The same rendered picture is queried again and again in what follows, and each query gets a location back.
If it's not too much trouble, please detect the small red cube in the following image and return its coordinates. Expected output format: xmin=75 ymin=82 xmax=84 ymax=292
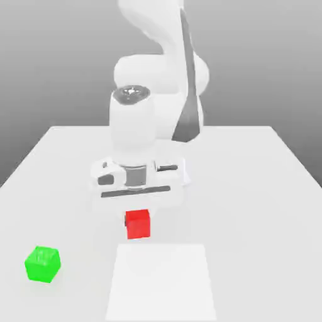
xmin=125 ymin=209 xmax=152 ymax=240

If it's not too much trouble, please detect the small green cube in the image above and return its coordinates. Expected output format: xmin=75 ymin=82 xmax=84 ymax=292
xmin=24 ymin=245 xmax=62 ymax=284

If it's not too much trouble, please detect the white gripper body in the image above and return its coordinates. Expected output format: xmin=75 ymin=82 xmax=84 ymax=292
xmin=88 ymin=184 xmax=187 ymax=214

